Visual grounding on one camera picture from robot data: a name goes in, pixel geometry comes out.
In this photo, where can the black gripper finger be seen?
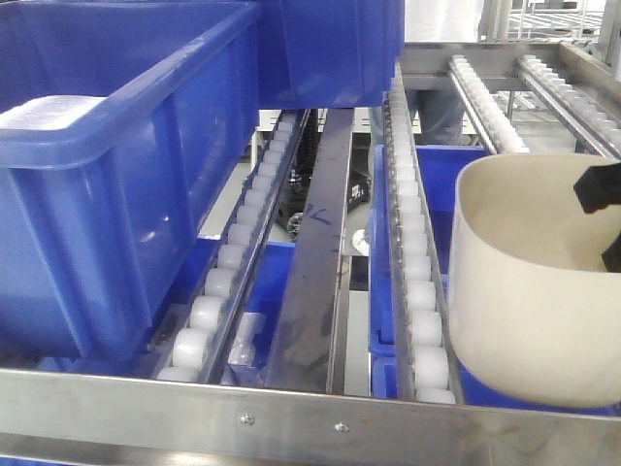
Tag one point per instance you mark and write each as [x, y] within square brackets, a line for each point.
[611, 257]
[598, 187]

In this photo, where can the white plastic bin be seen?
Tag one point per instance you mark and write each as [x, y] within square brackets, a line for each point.
[532, 310]

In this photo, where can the far right roller track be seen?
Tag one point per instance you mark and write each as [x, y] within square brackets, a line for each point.
[593, 128]

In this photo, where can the middle white roller track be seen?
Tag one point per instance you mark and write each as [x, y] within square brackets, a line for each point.
[423, 354]

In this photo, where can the white roller track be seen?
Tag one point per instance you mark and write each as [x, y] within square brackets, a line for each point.
[244, 237]
[423, 354]

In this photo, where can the blue crate rear on rollers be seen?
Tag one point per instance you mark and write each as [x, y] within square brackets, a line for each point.
[327, 54]

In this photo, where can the left white roller track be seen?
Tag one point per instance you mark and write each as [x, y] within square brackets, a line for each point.
[244, 237]

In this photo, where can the large blue crate on rollers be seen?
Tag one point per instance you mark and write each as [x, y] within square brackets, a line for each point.
[98, 216]

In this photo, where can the steel centre divider rail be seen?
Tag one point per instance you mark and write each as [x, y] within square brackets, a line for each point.
[308, 349]

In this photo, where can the steel front shelf rail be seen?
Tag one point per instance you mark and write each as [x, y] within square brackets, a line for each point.
[91, 420]

